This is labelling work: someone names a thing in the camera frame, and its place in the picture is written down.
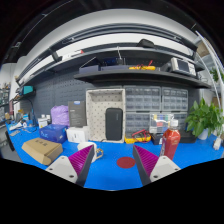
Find red drink bottle white cap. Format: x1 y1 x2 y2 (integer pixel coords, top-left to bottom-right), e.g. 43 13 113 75
159 119 182 161

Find teal box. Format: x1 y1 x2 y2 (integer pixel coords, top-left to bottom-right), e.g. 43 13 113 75
22 85 35 96

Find blue carton box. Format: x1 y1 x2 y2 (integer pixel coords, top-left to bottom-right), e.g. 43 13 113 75
38 123 69 144

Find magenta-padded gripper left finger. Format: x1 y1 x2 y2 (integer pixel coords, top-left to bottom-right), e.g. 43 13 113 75
45 144 96 188

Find beige dotted storage tray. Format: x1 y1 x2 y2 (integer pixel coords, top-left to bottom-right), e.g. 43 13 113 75
85 88 127 144

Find clear organizer box colourful parts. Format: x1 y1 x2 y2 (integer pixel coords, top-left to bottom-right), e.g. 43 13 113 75
148 112 175 135

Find black wall shelf unit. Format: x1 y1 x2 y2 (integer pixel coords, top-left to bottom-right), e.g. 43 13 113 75
14 23 213 89

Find small black box white label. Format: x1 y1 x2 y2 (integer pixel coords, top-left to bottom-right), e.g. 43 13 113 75
150 132 164 146

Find black rounded case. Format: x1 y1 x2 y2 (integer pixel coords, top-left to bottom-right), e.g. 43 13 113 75
105 107 124 141

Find black flat case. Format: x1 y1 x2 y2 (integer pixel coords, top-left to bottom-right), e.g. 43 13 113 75
179 129 198 144

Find white metal rack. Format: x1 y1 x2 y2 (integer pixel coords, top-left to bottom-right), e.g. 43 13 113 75
194 31 224 101

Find dark grey carton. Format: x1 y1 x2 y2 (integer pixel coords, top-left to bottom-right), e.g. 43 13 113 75
67 100 88 128

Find grey small-parts drawer cabinet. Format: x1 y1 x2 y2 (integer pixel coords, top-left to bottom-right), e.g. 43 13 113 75
123 85 162 112
173 111 188 132
161 87 190 112
125 111 151 138

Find brown cardboard box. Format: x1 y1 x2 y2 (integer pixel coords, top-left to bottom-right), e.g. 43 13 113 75
21 137 64 166

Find white mug gold handle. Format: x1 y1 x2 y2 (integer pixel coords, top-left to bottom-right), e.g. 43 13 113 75
76 141 104 164

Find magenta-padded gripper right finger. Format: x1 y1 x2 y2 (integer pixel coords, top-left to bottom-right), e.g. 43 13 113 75
132 144 182 187

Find yellow multimeter with red leads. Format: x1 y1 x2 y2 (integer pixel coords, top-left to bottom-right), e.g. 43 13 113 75
124 129 152 144

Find green potted plant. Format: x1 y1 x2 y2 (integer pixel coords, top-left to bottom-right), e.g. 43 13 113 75
184 97 224 141

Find small white charger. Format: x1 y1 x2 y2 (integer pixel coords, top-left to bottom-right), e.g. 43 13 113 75
213 136 223 151

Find white carton box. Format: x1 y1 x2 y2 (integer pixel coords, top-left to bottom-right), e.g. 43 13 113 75
65 125 90 144

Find flat round red coaster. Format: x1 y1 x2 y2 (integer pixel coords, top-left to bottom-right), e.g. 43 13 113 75
116 156 137 169

